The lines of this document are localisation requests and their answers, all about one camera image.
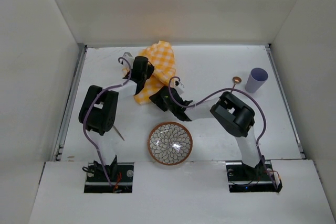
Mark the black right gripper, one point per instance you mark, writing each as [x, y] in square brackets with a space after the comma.
[165, 100]

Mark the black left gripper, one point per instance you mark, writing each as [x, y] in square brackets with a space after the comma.
[142, 77]

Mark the yellow white checkered cloth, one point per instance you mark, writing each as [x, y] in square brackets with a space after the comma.
[160, 55]

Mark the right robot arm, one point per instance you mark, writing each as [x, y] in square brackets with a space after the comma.
[235, 116]

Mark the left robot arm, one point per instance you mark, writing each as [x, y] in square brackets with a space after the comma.
[99, 108]

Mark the patterned ceramic bowl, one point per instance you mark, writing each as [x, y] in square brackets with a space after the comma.
[170, 143]

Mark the copper fork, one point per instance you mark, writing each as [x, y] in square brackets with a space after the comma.
[119, 134]

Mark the copper spoon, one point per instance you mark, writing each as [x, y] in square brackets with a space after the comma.
[236, 80]

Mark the lilac plastic cup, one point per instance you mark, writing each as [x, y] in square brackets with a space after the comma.
[257, 77]

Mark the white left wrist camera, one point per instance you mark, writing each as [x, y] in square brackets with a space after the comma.
[127, 60]

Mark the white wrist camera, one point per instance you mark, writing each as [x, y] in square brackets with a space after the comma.
[179, 85]
[127, 60]

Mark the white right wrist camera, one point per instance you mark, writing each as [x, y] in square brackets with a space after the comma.
[179, 85]

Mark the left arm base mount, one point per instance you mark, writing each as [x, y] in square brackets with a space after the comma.
[121, 179]

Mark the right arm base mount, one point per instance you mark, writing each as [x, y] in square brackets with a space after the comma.
[245, 179]

